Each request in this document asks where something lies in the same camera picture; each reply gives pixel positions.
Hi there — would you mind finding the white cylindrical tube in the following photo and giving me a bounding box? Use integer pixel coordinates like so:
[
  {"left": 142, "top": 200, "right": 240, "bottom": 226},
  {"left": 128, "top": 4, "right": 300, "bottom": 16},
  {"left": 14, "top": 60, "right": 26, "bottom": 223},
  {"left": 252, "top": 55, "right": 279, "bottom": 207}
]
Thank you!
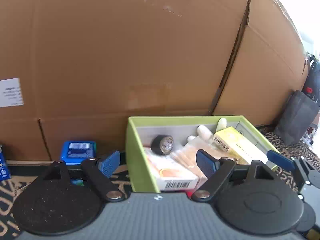
[{"left": 197, "top": 125, "right": 213, "bottom": 142}]

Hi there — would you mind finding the lime green storage box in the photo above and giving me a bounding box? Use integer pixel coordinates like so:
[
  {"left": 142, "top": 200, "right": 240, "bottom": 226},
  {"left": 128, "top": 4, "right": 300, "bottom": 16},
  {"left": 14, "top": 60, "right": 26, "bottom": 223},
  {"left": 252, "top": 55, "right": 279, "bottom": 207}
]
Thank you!
[{"left": 126, "top": 116, "right": 282, "bottom": 193}]

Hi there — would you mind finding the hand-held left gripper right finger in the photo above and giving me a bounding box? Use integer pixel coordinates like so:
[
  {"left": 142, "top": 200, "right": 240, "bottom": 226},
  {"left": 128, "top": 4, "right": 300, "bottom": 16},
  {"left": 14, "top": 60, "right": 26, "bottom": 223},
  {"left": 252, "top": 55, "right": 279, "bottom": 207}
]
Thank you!
[{"left": 191, "top": 149, "right": 275, "bottom": 202}]

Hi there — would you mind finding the large brown cardboard box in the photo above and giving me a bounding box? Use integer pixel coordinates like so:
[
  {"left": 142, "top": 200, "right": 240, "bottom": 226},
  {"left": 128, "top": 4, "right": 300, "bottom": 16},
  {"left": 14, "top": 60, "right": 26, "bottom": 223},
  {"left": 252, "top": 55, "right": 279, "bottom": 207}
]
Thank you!
[{"left": 0, "top": 0, "right": 309, "bottom": 162}]

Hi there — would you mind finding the peach box with barcode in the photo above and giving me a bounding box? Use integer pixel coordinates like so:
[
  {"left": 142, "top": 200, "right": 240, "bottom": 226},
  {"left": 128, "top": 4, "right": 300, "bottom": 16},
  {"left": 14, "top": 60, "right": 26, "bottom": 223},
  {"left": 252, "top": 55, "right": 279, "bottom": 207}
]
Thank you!
[{"left": 144, "top": 147, "right": 200, "bottom": 192}]

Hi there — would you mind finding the white tube cap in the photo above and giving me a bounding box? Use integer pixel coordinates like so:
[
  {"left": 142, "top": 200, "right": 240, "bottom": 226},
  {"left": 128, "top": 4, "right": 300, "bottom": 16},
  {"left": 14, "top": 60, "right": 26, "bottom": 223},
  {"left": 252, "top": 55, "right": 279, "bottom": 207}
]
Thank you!
[{"left": 215, "top": 117, "right": 227, "bottom": 132}]

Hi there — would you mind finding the yellow box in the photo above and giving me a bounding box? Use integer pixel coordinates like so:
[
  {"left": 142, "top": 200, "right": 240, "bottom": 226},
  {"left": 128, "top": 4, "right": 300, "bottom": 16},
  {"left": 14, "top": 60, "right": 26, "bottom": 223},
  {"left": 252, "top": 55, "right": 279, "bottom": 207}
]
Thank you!
[{"left": 212, "top": 127, "right": 269, "bottom": 166}]

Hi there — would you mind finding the blue packet with barcode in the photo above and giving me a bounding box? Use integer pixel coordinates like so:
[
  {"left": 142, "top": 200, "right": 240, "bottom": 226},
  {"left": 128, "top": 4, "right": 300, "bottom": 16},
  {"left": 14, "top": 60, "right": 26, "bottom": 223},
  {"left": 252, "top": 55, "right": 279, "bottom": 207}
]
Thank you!
[{"left": 60, "top": 140, "right": 97, "bottom": 166}]

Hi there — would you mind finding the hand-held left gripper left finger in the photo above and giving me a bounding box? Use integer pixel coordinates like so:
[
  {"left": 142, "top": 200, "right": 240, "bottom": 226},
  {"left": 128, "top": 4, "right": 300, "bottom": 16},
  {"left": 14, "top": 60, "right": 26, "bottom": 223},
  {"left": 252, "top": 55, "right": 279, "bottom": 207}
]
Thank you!
[{"left": 44, "top": 150, "right": 126, "bottom": 202}]

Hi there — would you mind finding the small round black jar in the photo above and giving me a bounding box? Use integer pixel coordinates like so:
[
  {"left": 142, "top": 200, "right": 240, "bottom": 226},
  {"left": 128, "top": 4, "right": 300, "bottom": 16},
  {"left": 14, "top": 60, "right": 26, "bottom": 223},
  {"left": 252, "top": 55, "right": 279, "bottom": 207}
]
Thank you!
[{"left": 150, "top": 134, "right": 174, "bottom": 156}]

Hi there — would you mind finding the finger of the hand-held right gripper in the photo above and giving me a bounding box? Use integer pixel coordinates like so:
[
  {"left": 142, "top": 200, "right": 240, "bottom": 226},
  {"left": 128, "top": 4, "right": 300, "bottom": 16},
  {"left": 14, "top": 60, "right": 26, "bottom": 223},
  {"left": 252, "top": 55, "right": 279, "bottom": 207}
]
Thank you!
[{"left": 266, "top": 150, "right": 320, "bottom": 193}]

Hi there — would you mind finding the grey bag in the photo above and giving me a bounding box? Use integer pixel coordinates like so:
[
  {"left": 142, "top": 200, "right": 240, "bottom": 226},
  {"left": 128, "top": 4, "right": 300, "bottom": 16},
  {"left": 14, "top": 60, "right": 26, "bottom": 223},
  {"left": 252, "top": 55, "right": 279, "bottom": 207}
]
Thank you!
[{"left": 274, "top": 90, "right": 320, "bottom": 146}]

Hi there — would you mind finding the white shipping label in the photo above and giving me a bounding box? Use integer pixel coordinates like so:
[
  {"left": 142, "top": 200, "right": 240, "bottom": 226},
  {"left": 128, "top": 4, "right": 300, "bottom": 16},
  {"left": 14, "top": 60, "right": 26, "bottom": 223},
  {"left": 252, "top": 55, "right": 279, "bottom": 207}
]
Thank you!
[{"left": 0, "top": 78, "right": 25, "bottom": 108}]

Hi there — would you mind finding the black letter-printed mat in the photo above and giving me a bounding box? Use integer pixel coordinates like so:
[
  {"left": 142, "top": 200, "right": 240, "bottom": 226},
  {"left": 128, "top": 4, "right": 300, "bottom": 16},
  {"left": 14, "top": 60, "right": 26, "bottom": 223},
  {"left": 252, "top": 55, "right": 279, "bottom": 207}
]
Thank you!
[{"left": 0, "top": 126, "right": 320, "bottom": 240}]

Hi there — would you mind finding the blue carton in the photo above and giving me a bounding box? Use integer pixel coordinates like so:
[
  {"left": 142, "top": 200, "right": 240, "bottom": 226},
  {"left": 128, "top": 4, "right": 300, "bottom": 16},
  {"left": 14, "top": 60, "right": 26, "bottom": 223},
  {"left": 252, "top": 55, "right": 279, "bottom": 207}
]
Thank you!
[{"left": 0, "top": 144, "right": 12, "bottom": 181}]

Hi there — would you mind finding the black bag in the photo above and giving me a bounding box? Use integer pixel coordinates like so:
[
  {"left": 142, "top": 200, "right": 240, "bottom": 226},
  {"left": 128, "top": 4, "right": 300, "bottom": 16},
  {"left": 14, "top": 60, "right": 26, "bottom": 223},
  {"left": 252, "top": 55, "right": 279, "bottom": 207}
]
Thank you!
[{"left": 301, "top": 52, "right": 320, "bottom": 101}]

